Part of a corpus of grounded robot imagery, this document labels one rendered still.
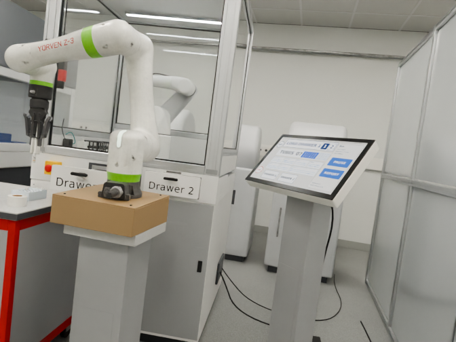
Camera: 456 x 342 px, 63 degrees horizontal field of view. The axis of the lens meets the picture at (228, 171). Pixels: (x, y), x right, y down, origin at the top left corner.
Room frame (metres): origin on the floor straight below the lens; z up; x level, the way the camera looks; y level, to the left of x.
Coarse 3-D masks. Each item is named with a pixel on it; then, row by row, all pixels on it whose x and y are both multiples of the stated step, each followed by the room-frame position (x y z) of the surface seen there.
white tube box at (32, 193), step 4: (28, 188) 1.70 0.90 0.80; (32, 188) 1.71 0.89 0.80; (12, 192) 1.59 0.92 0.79; (16, 192) 1.59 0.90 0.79; (20, 192) 1.59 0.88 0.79; (24, 192) 1.58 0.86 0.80; (28, 192) 1.61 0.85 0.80; (32, 192) 1.60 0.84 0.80; (36, 192) 1.63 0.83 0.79; (40, 192) 1.66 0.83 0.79; (44, 192) 1.69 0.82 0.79; (28, 196) 1.58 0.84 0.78; (32, 196) 1.60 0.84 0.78; (36, 196) 1.63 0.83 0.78; (40, 196) 1.66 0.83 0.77; (44, 196) 1.69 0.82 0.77; (28, 200) 1.59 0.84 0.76; (32, 200) 1.61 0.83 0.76
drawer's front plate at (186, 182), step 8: (152, 176) 1.90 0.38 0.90; (160, 176) 1.89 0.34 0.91; (168, 176) 1.89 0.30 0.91; (176, 176) 1.88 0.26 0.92; (184, 176) 1.88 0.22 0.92; (192, 176) 1.89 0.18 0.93; (144, 184) 1.90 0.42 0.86; (152, 184) 1.90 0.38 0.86; (160, 184) 1.89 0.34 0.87; (168, 184) 1.89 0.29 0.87; (176, 184) 1.88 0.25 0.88; (184, 184) 1.88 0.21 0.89; (192, 184) 1.88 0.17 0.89; (152, 192) 1.90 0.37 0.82; (160, 192) 1.89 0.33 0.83; (168, 192) 1.89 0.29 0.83; (184, 192) 1.88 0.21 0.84; (192, 192) 1.87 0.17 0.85
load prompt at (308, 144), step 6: (288, 144) 1.74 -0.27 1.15; (294, 144) 1.71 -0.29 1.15; (300, 144) 1.69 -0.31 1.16; (306, 144) 1.66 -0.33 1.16; (312, 144) 1.63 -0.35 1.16; (318, 144) 1.61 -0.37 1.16; (324, 144) 1.58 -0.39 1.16; (330, 144) 1.56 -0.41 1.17; (336, 144) 1.54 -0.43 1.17; (324, 150) 1.55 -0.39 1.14; (330, 150) 1.52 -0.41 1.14
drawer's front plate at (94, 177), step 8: (56, 168) 1.62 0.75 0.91; (64, 168) 1.61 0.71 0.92; (72, 168) 1.61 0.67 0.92; (80, 168) 1.61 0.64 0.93; (56, 176) 1.62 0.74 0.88; (64, 176) 1.61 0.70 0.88; (72, 176) 1.61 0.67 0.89; (80, 176) 1.60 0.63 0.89; (88, 176) 1.60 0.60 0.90; (96, 176) 1.60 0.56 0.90; (104, 176) 1.59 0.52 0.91; (64, 184) 1.61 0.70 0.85; (96, 184) 1.60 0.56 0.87
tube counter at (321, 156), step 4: (300, 152) 1.64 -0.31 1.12; (304, 152) 1.62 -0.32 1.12; (308, 152) 1.60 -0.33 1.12; (312, 152) 1.59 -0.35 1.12; (316, 152) 1.57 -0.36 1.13; (320, 152) 1.55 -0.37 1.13; (296, 156) 1.63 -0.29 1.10; (300, 156) 1.61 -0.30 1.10; (304, 156) 1.60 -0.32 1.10; (308, 156) 1.58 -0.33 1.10; (312, 156) 1.56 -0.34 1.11; (316, 156) 1.55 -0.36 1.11; (320, 156) 1.53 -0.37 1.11; (324, 156) 1.52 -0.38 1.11; (328, 156) 1.50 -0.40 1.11; (324, 160) 1.50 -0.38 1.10
